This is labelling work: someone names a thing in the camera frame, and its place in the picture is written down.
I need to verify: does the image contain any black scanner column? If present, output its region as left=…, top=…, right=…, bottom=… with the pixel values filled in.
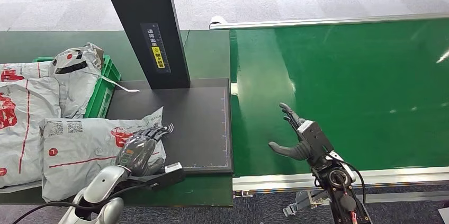
left=97, top=0, right=191, bottom=91

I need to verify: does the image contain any yellow warning sticker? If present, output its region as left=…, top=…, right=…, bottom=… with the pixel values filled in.
left=151, top=46, right=166, bottom=69

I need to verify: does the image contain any white mailer seal strip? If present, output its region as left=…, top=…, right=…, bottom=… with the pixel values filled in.
left=100, top=74, right=140, bottom=93

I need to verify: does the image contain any black scanner base plate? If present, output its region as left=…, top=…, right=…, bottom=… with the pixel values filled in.
left=105, top=78, right=234, bottom=176

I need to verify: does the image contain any aluminium conveyor side rail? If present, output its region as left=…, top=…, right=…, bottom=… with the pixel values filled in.
left=210, top=12, right=449, bottom=30
left=232, top=166, right=449, bottom=193

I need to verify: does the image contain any flat grey mailer bag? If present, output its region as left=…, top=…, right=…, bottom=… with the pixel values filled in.
left=0, top=61, right=53, bottom=83

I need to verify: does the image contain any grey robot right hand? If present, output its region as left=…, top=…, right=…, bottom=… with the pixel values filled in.
left=268, top=102, right=335, bottom=167

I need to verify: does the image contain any grey mailer bag red print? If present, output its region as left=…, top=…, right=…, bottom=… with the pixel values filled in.
left=39, top=107, right=167, bottom=203

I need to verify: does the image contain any grey metal bracket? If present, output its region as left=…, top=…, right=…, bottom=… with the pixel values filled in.
left=282, top=191, right=330, bottom=218

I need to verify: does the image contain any white conveyor roller end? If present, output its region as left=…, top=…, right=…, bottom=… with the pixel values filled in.
left=210, top=15, right=229, bottom=30

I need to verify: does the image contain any green plastic crate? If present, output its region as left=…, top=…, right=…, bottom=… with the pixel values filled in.
left=33, top=55, right=122, bottom=120

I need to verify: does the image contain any black printed label panel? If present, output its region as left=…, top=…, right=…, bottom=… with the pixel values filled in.
left=140, top=22, right=172, bottom=75

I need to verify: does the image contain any crumpled grey mailer black print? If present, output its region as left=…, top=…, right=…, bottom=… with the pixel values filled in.
left=49, top=42, right=104, bottom=120

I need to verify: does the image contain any green conveyor belt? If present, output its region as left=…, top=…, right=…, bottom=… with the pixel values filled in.
left=229, top=18, right=449, bottom=177

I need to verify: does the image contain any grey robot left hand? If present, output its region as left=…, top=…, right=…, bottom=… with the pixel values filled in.
left=115, top=123, right=174, bottom=177

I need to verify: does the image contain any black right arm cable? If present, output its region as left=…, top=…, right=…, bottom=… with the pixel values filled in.
left=324, top=152, right=367, bottom=205

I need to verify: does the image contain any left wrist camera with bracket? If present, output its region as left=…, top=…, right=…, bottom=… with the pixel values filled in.
left=128, top=162, right=185, bottom=191

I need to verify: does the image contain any aluminium lower frame bar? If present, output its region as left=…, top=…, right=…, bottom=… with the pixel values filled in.
left=364, top=191, right=449, bottom=205

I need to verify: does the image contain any large grey mailer bag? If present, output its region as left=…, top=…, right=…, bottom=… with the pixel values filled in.
left=0, top=76, right=62, bottom=190

